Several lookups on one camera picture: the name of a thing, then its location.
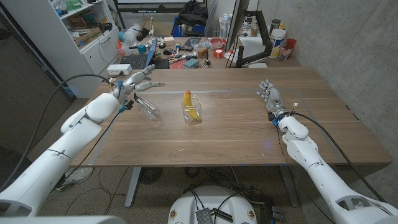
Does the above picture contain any cardboard box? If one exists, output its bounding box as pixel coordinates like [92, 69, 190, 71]
[73, 27, 103, 47]

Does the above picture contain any blue bin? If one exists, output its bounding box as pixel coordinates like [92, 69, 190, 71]
[172, 24, 206, 37]

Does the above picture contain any black laptop blue lid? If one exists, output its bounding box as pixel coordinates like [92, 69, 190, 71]
[119, 39, 158, 70]

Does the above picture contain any teal rectangular box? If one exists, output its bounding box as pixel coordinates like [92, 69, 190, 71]
[182, 58, 200, 69]

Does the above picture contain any black round fan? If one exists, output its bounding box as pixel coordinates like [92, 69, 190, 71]
[139, 167, 164, 184]

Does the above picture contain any grey perforated module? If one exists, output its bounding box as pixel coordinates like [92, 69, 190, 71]
[195, 207, 215, 224]

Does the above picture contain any clear sanitizer bottle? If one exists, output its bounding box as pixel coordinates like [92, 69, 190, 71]
[219, 14, 233, 40]

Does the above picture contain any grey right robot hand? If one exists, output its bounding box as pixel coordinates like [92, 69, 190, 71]
[256, 80, 289, 121]

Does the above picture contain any glass jar with banana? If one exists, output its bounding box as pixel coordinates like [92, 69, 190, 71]
[181, 95, 203, 126]

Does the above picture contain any white sneaker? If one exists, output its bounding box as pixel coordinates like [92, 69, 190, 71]
[55, 167, 94, 192]

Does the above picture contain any dark lidded jar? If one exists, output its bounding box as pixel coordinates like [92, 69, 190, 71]
[269, 19, 282, 34]

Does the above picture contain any black bag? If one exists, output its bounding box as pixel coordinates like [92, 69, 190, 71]
[172, 0, 209, 27]

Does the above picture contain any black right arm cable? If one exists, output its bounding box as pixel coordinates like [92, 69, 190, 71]
[292, 111, 386, 203]

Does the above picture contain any black monitor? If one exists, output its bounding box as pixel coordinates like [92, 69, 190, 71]
[224, 0, 251, 52]

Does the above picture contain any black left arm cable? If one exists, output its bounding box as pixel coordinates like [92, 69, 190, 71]
[0, 73, 113, 191]

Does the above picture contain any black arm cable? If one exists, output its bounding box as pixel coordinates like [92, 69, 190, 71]
[292, 111, 386, 203]
[0, 73, 113, 191]

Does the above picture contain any yellow banana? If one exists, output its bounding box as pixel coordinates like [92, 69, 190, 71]
[182, 90, 201, 122]

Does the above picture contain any white power strip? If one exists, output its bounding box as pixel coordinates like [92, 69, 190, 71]
[106, 63, 133, 76]

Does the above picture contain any tall white lidded container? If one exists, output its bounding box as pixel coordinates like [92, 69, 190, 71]
[269, 28, 287, 59]

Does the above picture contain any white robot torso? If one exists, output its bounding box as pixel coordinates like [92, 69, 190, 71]
[167, 185, 258, 224]

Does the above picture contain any red bowl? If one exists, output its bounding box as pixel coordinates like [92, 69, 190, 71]
[210, 37, 228, 49]

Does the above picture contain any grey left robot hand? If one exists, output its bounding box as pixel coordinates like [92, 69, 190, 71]
[110, 64, 166, 105]

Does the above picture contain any whiteboard with black frame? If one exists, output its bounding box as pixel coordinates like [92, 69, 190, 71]
[113, 0, 208, 14]

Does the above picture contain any grey metal table leg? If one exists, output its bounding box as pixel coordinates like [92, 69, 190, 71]
[124, 167, 142, 208]
[278, 164, 301, 208]

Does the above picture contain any white shelf cabinet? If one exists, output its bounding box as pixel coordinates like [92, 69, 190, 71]
[0, 0, 122, 99]

